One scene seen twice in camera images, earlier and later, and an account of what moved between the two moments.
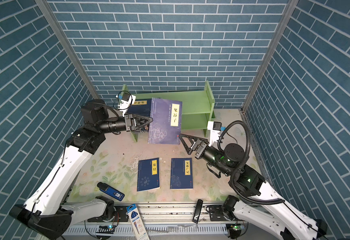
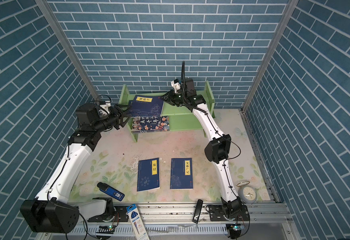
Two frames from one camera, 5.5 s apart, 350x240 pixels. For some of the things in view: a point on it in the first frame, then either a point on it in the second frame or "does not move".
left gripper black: (130, 122) to (116, 116)
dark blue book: (148, 174) does not move
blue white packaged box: (137, 222) does not move
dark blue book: (181, 175) does not move
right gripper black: (200, 146) to (169, 100)
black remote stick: (197, 211) does not move
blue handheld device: (111, 191) does not move
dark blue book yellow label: (166, 126) to (146, 106)
